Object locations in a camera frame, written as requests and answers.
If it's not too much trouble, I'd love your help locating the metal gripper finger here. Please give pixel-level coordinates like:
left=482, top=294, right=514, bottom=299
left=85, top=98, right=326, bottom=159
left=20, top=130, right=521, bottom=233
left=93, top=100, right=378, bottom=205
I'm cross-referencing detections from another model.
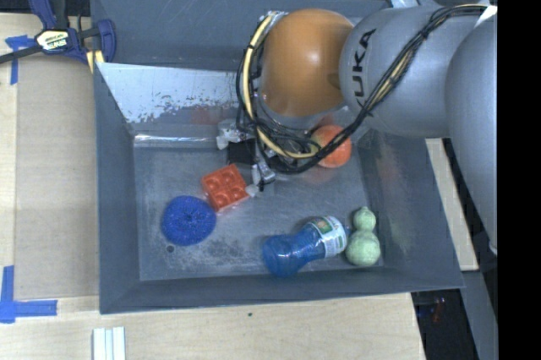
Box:
left=246, top=162, right=276, bottom=198

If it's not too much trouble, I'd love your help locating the orange toy building block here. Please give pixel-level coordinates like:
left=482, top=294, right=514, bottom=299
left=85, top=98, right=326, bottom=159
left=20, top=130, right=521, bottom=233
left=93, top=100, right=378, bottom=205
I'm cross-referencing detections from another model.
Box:
left=200, top=163, right=251, bottom=214

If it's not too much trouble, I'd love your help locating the orange toy fruit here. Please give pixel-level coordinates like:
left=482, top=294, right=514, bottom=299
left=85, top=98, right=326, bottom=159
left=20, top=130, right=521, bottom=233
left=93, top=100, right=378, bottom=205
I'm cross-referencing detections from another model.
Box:
left=309, top=123, right=353, bottom=170

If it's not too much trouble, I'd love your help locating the blue clear plastic bottle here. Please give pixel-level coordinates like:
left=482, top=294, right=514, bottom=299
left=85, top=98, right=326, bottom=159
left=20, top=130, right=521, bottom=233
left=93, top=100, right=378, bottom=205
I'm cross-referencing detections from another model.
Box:
left=261, top=215, right=352, bottom=279

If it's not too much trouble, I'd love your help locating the blue round scrubber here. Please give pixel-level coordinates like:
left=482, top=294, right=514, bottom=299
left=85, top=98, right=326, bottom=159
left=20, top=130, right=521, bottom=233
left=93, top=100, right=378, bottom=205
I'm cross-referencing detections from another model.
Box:
left=160, top=194, right=218, bottom=247

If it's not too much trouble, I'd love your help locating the green toy gourd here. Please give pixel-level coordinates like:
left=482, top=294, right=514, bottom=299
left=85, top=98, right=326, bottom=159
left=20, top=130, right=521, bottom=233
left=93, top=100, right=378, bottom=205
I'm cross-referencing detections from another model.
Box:
left=344, top=205, right=382, bottom=267

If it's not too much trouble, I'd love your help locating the grey metal bin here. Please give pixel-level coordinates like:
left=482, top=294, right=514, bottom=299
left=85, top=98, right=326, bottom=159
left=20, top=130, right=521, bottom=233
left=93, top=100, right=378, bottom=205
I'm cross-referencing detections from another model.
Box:
left=88, top=0, right=467, bottom=315

